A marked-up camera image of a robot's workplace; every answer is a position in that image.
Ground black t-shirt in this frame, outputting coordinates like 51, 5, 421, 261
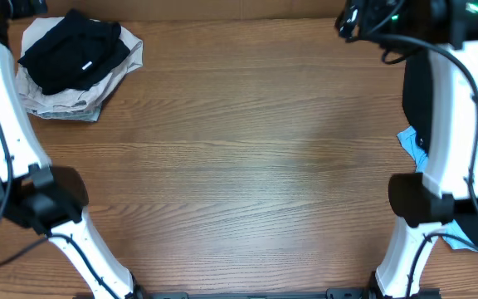
18, 9, 130, 96

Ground grey folded garment under trousers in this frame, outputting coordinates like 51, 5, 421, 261
27, 105, 102, 122

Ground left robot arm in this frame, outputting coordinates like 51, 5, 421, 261
0, 1, 146, 298

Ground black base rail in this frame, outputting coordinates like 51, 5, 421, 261
72, 287, 442, 299

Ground black knit garment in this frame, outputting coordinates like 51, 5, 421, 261
398, 51, 478, 246

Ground light blue garment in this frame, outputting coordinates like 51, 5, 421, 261
396, 70, 478, 257

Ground beige folded trousers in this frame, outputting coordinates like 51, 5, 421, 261
16, 27, 144, 118

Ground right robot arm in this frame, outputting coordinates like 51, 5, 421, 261
327, 0, 478, 298

